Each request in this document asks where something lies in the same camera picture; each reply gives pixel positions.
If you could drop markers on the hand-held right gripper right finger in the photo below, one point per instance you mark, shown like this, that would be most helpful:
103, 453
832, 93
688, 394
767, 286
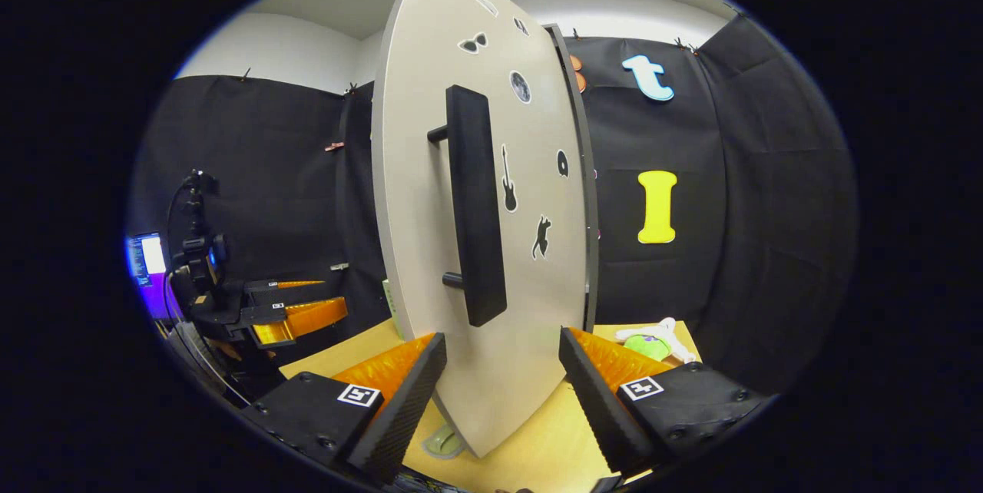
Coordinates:
599, 408

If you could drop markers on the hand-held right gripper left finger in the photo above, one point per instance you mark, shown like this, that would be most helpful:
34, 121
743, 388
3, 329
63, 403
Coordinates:
403, 408

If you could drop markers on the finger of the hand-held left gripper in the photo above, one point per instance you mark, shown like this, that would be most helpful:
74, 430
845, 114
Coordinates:
265, 289
307, 320

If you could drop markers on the beige cabinet door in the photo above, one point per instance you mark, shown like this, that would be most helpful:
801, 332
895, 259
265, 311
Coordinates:
415, 209

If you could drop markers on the computer monitor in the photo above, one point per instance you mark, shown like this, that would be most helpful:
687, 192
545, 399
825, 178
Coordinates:
150, 263

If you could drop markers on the white and green plush toy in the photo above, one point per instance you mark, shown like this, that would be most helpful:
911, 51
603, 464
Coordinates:
649, 345

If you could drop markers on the black backdrop cloth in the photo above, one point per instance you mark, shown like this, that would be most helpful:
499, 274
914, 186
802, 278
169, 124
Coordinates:
768, 209

